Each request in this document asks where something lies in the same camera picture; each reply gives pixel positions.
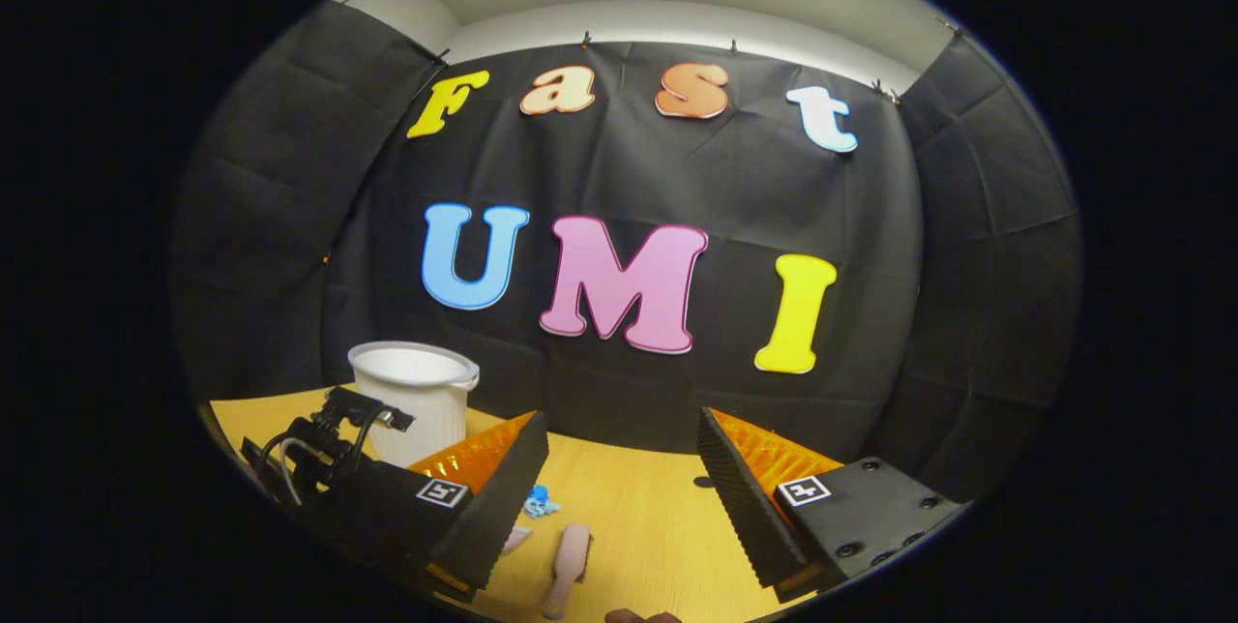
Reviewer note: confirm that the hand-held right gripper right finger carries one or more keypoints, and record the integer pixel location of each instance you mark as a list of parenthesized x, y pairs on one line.
[(740, 497)]

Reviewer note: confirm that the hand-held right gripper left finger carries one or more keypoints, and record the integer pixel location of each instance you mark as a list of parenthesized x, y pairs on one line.
[(503, 497)]

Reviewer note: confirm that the blue trash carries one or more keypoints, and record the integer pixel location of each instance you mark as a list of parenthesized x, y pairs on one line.
[(540, 502)]

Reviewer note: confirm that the pink dustpan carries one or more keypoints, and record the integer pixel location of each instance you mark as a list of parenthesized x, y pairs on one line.
[(515, 538)]

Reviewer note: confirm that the pink small broom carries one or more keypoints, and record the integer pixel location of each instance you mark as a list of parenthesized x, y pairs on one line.
[(571, 565)]

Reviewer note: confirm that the white garbage bin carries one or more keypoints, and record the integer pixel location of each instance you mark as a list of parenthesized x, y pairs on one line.
[(426, 410)]

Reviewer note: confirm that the wooden desktop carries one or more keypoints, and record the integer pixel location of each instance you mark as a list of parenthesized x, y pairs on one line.
[(638, 507)]

